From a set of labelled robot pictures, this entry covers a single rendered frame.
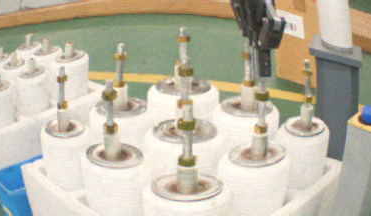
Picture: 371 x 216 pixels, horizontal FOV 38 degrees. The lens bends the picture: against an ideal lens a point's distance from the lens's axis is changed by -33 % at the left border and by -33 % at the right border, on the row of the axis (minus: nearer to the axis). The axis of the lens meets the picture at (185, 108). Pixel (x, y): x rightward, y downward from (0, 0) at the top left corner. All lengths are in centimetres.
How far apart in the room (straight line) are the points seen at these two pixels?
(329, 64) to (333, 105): 8
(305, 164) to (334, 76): 34
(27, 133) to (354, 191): 66
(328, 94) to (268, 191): 44
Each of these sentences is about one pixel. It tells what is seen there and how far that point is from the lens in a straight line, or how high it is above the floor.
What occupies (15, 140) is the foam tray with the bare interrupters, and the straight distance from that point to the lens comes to 117.
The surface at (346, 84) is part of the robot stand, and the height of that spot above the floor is 24.
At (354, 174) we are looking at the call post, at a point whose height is 24.
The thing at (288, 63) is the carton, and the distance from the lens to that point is 200.
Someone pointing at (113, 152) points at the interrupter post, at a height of 26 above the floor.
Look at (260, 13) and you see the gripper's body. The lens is 77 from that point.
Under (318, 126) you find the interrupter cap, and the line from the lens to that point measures 94.
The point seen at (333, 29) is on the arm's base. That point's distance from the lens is 121.
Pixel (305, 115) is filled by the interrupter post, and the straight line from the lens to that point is 93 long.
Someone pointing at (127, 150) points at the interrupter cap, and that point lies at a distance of 87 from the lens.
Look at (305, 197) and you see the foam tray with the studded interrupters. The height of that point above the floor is 18.
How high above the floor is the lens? 58
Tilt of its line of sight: 19 degrees down
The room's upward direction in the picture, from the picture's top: straight up
